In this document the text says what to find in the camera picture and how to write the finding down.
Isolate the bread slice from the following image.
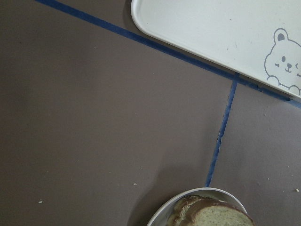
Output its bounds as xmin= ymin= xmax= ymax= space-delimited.
xmin=166 ymin=195 xmax=216 ymax=226
xmin=175 ymin=198 xmax=255 ymax=226

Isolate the white round plate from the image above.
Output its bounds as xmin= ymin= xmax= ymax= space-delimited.
xmin=147 ymin=187 xmax=247 ymax=226

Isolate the white bear serving tray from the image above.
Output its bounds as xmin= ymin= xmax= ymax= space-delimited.
xmin=131 ymin=0 xmax=301 ymax=98

